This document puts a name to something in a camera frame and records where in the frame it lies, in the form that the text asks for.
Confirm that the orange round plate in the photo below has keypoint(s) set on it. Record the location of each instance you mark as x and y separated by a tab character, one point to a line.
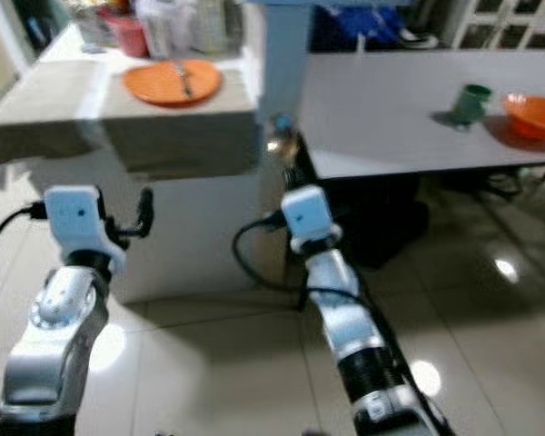
154	84

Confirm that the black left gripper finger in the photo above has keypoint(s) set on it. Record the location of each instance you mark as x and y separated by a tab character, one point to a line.
145	213

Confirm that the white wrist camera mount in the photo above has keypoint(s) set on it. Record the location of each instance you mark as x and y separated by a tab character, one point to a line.
77	218
309	218

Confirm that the white plastic bag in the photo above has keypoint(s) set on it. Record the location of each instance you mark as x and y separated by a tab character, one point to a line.
168	25

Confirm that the green cup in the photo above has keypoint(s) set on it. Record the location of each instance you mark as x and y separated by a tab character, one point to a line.
472	104

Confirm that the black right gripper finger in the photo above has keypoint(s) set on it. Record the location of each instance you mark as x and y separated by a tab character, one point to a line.
298	168
286	165

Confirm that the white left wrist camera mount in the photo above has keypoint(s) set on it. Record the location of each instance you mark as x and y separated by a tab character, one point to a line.
77	218

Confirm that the red instant noodle bowl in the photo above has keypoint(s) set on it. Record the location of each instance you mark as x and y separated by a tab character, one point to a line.
127	38

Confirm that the steel fork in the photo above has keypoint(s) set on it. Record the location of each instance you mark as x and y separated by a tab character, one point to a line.
183	80

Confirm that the white lattice cabinet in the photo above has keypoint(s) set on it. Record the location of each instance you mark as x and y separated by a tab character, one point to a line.
459	23

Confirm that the orange plastic bowl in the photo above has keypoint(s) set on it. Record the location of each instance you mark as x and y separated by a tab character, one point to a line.
533	116

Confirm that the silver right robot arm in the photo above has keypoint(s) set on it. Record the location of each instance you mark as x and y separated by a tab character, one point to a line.
345	318

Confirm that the beige linen placemat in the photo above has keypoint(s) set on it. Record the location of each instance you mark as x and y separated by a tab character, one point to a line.
36	118
173	136

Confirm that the blue fabric bag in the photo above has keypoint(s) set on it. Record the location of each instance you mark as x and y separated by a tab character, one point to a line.
354	25

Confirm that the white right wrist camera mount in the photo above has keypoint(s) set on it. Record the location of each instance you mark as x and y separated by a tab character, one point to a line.
309	218

